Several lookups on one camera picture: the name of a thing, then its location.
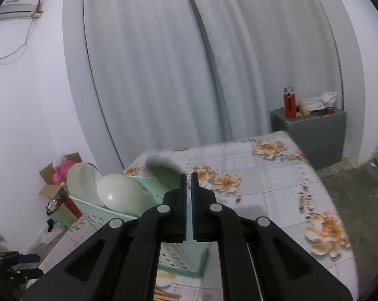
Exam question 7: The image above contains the white packets pile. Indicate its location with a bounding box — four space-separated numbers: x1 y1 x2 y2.
305 92 336 111

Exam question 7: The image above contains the red gift bag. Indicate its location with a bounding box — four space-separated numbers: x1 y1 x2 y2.
66 198 82 219

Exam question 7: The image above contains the white air conditioner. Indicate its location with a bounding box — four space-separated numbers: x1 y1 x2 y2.
0 0 42 20

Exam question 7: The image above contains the mint green utensil basket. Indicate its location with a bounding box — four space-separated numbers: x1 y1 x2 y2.
68 176 210 278

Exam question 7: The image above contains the air conditioner cable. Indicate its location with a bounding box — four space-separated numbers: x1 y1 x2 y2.
0 15 36 65

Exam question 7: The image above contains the pink plastic bag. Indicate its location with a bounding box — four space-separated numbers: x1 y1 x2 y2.
52 157 75 185

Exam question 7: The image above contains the cardboard box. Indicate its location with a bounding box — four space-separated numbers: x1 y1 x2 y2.
39 152 82 198

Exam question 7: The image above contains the red thermos bottle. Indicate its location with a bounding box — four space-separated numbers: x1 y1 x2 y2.
283 87 296 119

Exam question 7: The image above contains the grey window curtain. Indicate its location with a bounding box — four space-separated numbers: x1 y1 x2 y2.
63 0 364 173

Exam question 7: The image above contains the floral grey tablecloth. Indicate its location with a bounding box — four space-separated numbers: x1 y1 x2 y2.
42 131 358 300

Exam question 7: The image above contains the grey cabinet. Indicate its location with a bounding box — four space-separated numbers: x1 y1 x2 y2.
270 108 347 170

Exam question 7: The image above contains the pale green ladle bowl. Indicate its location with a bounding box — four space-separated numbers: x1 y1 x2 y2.
67 162 103 206

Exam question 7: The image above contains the cream bottle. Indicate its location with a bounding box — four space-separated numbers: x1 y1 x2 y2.
296 98 311 117

